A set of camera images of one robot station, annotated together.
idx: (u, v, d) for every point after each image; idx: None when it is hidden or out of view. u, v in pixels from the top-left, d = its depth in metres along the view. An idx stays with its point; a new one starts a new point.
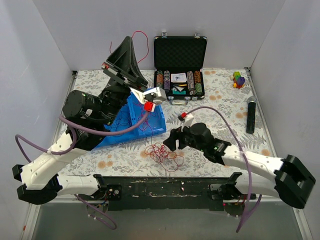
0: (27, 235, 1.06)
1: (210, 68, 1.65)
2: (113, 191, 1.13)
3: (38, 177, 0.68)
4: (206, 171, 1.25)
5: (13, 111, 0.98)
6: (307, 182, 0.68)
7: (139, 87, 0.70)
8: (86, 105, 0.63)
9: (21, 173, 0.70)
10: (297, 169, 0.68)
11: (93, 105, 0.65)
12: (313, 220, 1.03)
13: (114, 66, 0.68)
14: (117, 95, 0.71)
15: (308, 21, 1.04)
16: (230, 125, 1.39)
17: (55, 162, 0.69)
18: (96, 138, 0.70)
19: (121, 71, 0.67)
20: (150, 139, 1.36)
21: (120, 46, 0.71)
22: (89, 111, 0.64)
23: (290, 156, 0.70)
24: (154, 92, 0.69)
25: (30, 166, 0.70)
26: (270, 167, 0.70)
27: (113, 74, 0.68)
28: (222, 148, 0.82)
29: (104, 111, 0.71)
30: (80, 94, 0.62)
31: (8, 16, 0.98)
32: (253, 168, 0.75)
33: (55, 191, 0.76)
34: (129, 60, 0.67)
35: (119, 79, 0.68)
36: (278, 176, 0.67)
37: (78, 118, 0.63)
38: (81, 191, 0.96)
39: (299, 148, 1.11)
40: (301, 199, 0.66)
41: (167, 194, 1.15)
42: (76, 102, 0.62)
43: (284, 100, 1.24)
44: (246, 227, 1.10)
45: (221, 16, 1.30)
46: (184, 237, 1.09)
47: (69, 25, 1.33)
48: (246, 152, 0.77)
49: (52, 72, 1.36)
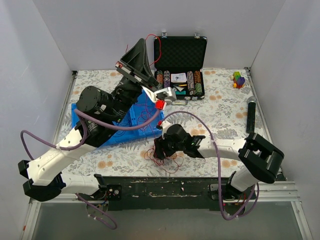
0: (27, 235, 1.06)
1: (210, 68, 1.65)
2: (113, 191, 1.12)
3: (45, 172, 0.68)
4: (206, 171, 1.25)
5: (13, 111, 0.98)
6: (273, 156, 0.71)
7: (150, 87, 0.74)
8: (101, 101, 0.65)
9: (28, 168, 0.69)
10: (260, 144, 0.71)
11: (107, 101, 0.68)
12: (313, 220, 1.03)
13: (128, 66, 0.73)
14: (129, 93, 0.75)
15: (308, 21, 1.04)
16: (230, 125, 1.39)
17: (63, 158, 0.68)
18: (105, 135, 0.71)
19: (133, 70, 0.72)
20: (150, 139, 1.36)
21: (133, 48, 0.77)
22: (103, 107, 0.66)
23: (252, 133, 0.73)
24: (165, 91, 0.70)
25: (37, 161, 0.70)
26: (235, 147, 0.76)
27: (126, 72, 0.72)
28: (199, 142, 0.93)
29: (116, 108, 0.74)
30: (96, 90, 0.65)
31: (8, 16, 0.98)
32: (223, 152, 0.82)
33: (59, 188, 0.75)
34: (142, 61, 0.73)
35: (131, 77, 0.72)
36: (242, 154, 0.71)
37: (92, 113, 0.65)
38: (82, 190, 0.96)
39: (299, 147, 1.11)
40: (270, 173, 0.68)
41: (167, 194, 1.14)
42: (92, 97, 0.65)
43: (283, 100, 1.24)
44: (245, 227, 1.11)
45: (221, 16, 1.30)
46: (184, 236, 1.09)
47: (68, 25, 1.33)
48: (216, 140, 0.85)
49: (52, 72, 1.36)
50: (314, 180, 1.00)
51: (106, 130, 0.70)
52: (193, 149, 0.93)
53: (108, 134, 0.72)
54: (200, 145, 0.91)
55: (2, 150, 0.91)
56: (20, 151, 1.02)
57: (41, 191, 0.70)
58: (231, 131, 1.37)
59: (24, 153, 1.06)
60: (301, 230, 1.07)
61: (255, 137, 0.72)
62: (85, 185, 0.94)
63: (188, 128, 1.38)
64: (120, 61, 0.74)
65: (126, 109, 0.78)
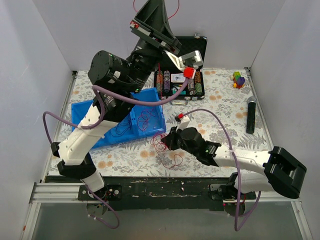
0: (27, 235, 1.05)
1: (210, 68, 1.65)
2: (113, 191, 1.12)
3: (73, 152, 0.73)
4: (206, 171, 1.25)
5: (13, 111, 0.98)
6: (297, 171, 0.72)
7: (173, 50, 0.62)
8: (114, 67, 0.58)
9: (60, 150, 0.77)
10: (285, 159, 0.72)
11: (120, 67, 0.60)
12: (313, 220, 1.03)
13: (145, 25, 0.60)
14: (148, 60, 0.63)
15: (308, 21, 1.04)
16: (230, 125, 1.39)
17: (85, 137, 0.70)
18: (125, 107, 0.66)
19: (153, 31, 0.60)
20: (150, 139, 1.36)
21: (148, 3, 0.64)
22: (116, 74, 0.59)
23: (277, 147, 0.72)
24: (191, 56, 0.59)
25: (66, 142, 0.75)
26: (258, 160, 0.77)
27: (145, 34, 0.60)
28: (214, 150, 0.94)
29: (133, 76, 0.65)
30: (107, 55, 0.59)
31: (8, 16, 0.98)
32: (243, 164, 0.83)
33: (93, 166, 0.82)
34: (161, 20, 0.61)
35: (149, 39, 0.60)
36: (267, 170, 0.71)
37: (106, 81, 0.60)
38: (94, 184, 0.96)
39: (299, 147, 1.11)
40: (294, 188, 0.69)
41: (167, 194, 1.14)
42: (104, 64, 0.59)
43: (283, 100, 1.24)
44: (246, 228, 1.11)
45: (221, 16, 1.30)
46: (184, 236, 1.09)
47: (69, 25, 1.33)
48: (235, 151, 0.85)
49: (52, 72, 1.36)
50: (314, 180, 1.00)
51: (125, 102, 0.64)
52: (208, 156, 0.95)
53: (127, 107, 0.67)
54: (216, 154, 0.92)
55: (2, 149, 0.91)
56: (19, 152, 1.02)
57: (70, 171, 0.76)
58: (231, 131, 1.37)
59: (23, 153, 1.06)
60: (301, 231, 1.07)
61: (280, 151, 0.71)
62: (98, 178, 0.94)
63: None
64: (134, 20, 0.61)
65: (144, 77, 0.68)
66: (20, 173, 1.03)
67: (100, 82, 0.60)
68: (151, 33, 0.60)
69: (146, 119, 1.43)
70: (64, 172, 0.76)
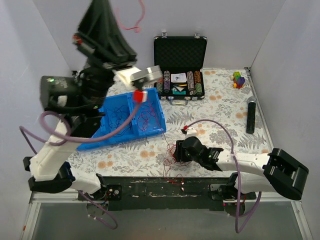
0: (27, 235, 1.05)
1: (210, 68, 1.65)
2: (113, 191, 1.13)
3: (43, 168, 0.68)
4: (206, 171, 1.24)
5: (13, 111, 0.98)
6: (299, 172, 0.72)
7: (127, 65, 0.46)
8: (56, 92, 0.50)
9: (31, 165, 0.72)
10: (285, 160, 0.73)
11: (65, 90, 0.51)
12: (314, 220, 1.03)
13: (88, 42, 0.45)
14: (99, 78, 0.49)
15: (308, 21, 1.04)
16: (230, 125, 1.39)
17: (54, 154, 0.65)
18: (90, 124, 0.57)
19: (98, 48, 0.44)
20: (150, 139, 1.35)
21: (92, 2, 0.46)
22: (62, 99, 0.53)
23: (276, 149, 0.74)
24: (145, 74, 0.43)
25: (36, 157, 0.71)
26: (258, 163, 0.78)
27: (87, 52, 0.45)
28: (216, 155, 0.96)
29: (86, 95, 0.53)
30: (46, 81, 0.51)
31: (8, 16, 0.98)
32: (244, 167, 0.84)
33: (70, 180, 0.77)
34: (106, 31, 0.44)
35: (93, 59, 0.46)
36: (266, 171, 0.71)
37: (54, 109, 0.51)
38: (86, 188, 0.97)
39: (299, 148, 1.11)
40: (296, 190, 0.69)
41: (167, 194, 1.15)
42: (44, 90, 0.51)
43: (283, 100, 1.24)
44: (246, 228, 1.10)
45: (221, 16, 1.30)
46: (184, 236, 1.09)
47: (69, 25, 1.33)
48: (236, 155, 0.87)
49: (53, 72, 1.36)
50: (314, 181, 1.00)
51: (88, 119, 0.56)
52: (211, 162, 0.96)
53: (94, 122, 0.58)
54: (218, 158, 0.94)
55: (3, 149, 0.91)
56: (18, 150, 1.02)
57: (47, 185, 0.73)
58: (231, 131, 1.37)
59: (24, 153, 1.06)
60: (301, 231, 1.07)
61: (279, 152, 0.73)
62: (90, 183, 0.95)
63: None
64: (77, 34, 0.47)
65: (105, 93, 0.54)
66: (20, 172, 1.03)
67: (49, 110, 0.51)
68: (95, 51, 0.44)
69: (147, 119, 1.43)
70: (36, 187, 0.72)
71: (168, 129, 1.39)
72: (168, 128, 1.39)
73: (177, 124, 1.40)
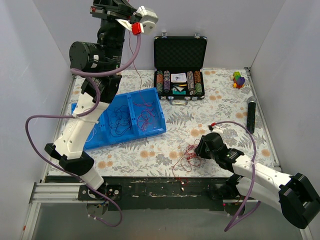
0: (27, 236, 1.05)
1: (210, 68, 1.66)
2: (113, 191, 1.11)
3: (73, 143, 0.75)
4: (206, 171, 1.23)
5: (13, 111, 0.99)
6: (313, 204, 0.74)
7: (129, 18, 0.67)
8: (91, 52, 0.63)
9: (57, 147, 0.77)
10: (303, 187, 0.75)
11: (96, 50, 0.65)
12: (313, 220, 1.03)
13: (99, 6, 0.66)
14: (114, 35, 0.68)
15: (308, 21, 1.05)
16: (230, 125, 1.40)
17: (75, 131, 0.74)
18: (113, 86, 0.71)
19: (105, 7, 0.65)
20: (150, 139, 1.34)
21: None
22: (96, 57, 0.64)
23: (299, 175, 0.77)
24: (139, 13, 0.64)
25: (62, 137, 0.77)
26: (276, 181, 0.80)
27: (100, 13, 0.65)
28: (235, 156, 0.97)
29: (109, 55, 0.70)
30: (80, 44, 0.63)
31: (8, 16, 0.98)
32: (260, 179, 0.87)
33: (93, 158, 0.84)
34: None
35: (106, 16, 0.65)
36: (282, 191, 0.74)
37: (89, 67, 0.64)
38: (91, 182, 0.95)
39: (298, 147, 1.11)
40: (303, 218, 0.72)
41: (167, 194, 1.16)
42: (81, 53, 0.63)
43: (283, 100, 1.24)
44: (246, 228, 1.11)
45: (222, 16, 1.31)
46: (184, 237, 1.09)
47: (68, 24, 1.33)
48: (256, 165, 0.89)
49: (53, 72, 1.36)
50: (312, 180, 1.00)
51: (111, 81, 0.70)
52: (226, 160, 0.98)
53: (115, 84, 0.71)
54: (236, 161, 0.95)
55: (2, 148, 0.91)
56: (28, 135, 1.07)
57: (74, 165, 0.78)
58: (231, 131, 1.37)
59: (23, 153, 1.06)
60: (301, 230, 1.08)
61: (301, 178, 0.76)
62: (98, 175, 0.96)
63: (188, 128, 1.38)
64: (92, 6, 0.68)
65: (119, 52, 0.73)
66: (18, 172, 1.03)
67: (84, 69, 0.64)
68: (103, 10, 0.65)
69: (146, 119, 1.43)
70: (68, 167, 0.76)
71: (168, 129, 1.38)
72: (168, 128, 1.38)
73: (177, 124, 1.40)
